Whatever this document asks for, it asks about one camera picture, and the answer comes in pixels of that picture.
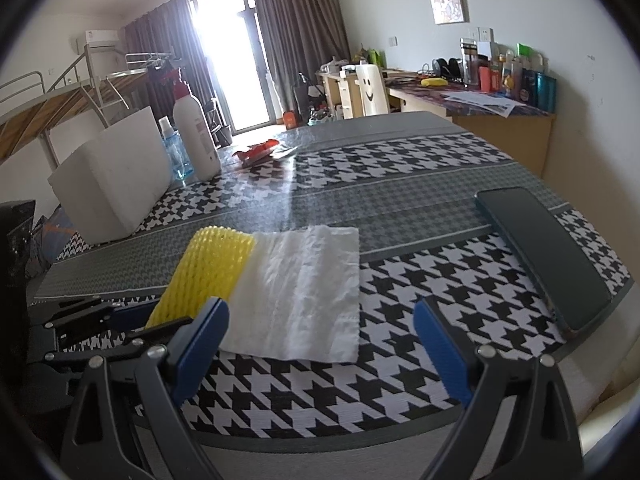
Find metal bunk bed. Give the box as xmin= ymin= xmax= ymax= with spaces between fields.
xmin=0 ymin=52 xmax=128 ymax=162
xmin=102 ymin=51 xmax=177 ymax=117

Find brown curtain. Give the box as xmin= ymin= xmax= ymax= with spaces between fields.
xmin=248 ymin=0 xmax=351 ymax=122
xmin=123 ymin=0 xmax=224 ymax=137

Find glass balcony door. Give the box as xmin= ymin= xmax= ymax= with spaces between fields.
xmin=187 ymin=0 xmax=277 ymax=134

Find black folding chair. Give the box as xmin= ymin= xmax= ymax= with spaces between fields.
xmin=207 ymin=97 xmax=234 ymax=149

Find white lotion bottle red cap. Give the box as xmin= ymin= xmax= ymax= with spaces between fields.
xmin=170 ymin=70 xmax=222 ymax=181

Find dark smartphone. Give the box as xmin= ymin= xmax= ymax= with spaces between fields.
xmin=474 ymin=187 xmax=614 ymax=344

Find dark hanging clothes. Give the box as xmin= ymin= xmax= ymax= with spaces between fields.
xmin=146 ymin=59 xmax=189 ymax=87

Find white air conditioner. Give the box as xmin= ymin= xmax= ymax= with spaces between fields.
xmin=75 ymin=29 xmax=121 ymax=54

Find teal bottle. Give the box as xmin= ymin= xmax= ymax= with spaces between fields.
xmin=536 ymin=72 xmax=557 ymax=114

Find clear blue bottle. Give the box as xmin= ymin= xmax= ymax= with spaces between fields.
xmin=157 ymin=115 xmax=194 ymax=181

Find white foam sheet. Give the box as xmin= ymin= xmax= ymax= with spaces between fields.
xmin=219 ymin=225 xmax=362 ymax=365

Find blue and orange quilt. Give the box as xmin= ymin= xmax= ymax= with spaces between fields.
xmin=31 ymin=207 xmax=79 ymax=281

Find black bag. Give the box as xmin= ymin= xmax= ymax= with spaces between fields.
xmin=295 ymin=72 xmax=321 ymax=112

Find pink wall picture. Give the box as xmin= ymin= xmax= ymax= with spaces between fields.
xmin=427 ymin=0 xmax=471 ymax=25

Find silver flask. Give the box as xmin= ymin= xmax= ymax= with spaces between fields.
xmin=460 ymin=37 xmax=480 ymax=86

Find white foam box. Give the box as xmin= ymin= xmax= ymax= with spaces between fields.
xmin=47 ymin=106 xmax=174 ymax=244

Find printed papers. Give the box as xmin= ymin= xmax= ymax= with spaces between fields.
xmin=442 ymin=90 xmax=527 ymax=119

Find wooden chair with smiley face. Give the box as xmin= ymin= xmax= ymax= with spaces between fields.
xmin=340 ymin=63 xmax=391 ymax=119

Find houndstooth tablecloth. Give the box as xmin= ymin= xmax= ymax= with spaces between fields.
xmin=32 ymin=110 xmax=632 ymax=461

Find wooden desk with drawers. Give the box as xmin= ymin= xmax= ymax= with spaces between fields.
xmin=317 ymin=66 xmax=402 ymax=122

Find yellow foam net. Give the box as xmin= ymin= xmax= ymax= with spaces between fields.
xmin=145 ymin=226 xmax=257 ymax=331

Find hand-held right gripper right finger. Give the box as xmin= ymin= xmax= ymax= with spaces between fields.
xmin=414 ymin=296 xmax=584 ymax=480

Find red packet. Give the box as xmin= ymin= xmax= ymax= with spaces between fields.
xmin=232 ymin=138 xmax=279 ymax=167

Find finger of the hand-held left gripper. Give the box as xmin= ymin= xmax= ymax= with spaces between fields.
xmin=44 ymin=316 xmax=195 ymax=367
xmin=30 ymin=296 xmax=157 ymax=335

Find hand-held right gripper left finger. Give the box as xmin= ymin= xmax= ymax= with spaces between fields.
xmin=60 ymin=296 xmax=231 ymax=480

